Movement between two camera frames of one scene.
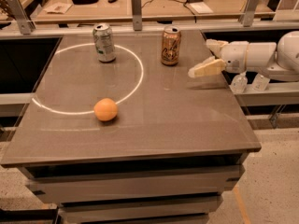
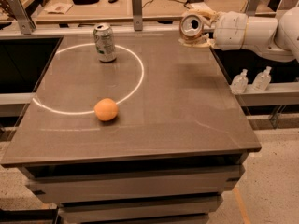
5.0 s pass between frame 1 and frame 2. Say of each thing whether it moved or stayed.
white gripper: moved
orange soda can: moved
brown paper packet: stayed
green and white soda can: stayed
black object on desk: stayed
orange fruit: stayed
